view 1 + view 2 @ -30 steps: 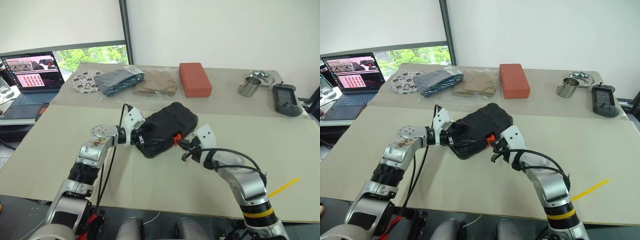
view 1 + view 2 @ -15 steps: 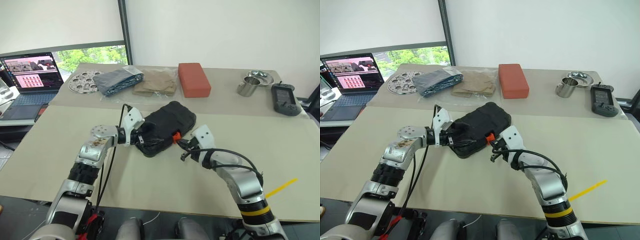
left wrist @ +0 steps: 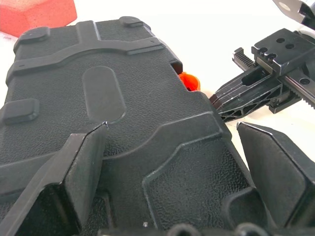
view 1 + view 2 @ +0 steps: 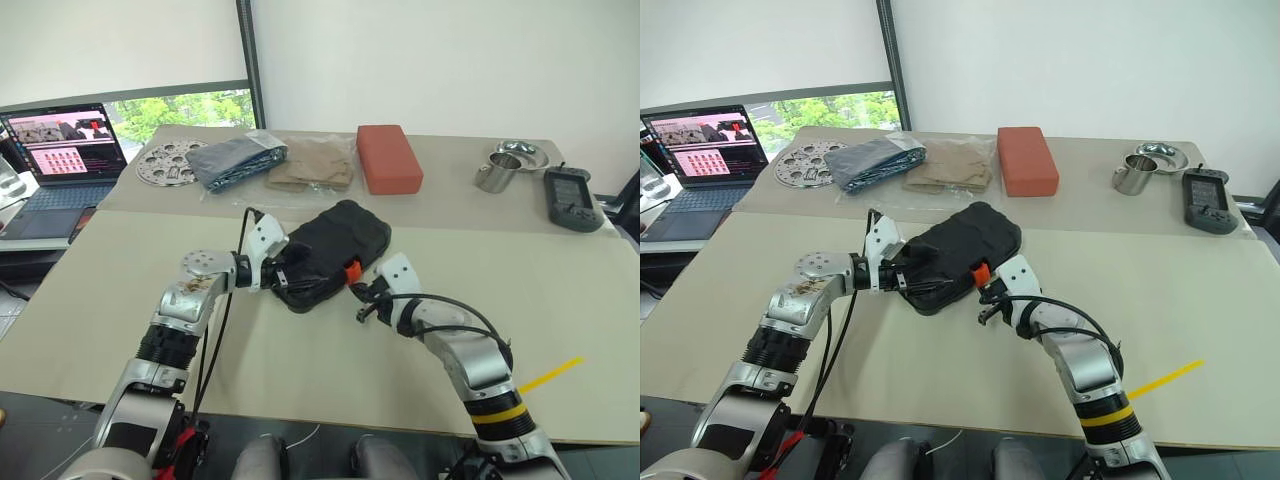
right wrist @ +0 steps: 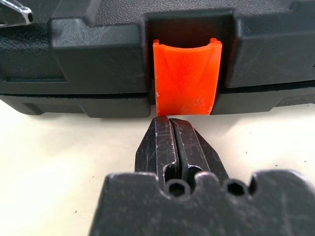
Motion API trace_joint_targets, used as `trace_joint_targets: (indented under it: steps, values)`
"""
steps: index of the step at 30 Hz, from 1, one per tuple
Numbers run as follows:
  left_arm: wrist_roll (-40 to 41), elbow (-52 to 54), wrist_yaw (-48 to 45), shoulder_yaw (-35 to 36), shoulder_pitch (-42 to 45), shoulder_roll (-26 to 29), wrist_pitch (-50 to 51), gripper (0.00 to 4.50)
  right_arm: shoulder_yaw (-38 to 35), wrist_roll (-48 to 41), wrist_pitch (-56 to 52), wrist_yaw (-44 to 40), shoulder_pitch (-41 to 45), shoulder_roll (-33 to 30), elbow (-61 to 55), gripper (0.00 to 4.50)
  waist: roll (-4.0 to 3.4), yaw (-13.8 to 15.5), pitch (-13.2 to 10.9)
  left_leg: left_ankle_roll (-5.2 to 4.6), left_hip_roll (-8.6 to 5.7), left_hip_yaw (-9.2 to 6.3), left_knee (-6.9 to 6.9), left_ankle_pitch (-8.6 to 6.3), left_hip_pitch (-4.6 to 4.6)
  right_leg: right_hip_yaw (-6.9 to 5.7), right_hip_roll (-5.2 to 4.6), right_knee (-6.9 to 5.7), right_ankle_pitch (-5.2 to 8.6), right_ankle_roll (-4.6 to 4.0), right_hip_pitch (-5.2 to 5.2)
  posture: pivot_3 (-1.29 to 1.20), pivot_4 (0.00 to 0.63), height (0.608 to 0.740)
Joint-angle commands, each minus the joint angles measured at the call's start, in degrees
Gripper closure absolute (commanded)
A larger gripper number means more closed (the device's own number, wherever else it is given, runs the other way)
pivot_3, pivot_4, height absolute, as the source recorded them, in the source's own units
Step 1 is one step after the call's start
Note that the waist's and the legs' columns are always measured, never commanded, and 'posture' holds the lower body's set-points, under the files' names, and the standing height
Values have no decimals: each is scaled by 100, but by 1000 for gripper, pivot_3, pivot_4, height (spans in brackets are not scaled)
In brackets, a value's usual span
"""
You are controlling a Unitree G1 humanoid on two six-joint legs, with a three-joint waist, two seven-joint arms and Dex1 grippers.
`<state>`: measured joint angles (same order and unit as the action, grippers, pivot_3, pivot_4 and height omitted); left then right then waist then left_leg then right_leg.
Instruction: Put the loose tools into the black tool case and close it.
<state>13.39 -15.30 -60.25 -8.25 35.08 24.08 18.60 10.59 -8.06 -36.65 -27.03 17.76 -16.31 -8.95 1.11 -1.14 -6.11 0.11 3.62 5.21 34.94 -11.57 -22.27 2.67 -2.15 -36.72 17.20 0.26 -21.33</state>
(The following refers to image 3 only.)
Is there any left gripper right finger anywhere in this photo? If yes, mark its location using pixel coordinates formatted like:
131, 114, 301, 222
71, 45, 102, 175
236, 121, 315, 229

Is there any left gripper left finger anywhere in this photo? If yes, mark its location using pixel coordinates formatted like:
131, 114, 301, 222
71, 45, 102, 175
0, 122, 109, 236

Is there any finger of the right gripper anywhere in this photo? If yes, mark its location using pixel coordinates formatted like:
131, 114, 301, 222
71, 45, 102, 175
213, 89, 283, 122
209, 66, 283, 105

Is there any orange case latch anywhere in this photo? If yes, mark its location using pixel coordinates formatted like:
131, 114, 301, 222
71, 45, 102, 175
178, 72, 202, 92

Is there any black plastic tool case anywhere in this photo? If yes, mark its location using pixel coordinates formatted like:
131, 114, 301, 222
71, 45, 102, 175
0, 16, 258, 236

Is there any red foam block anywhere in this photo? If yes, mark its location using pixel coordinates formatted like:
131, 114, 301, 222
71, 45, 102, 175
0, 0, 77, 38

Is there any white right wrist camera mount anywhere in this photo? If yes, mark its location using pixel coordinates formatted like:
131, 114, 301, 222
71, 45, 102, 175
272, 0, 315, 39

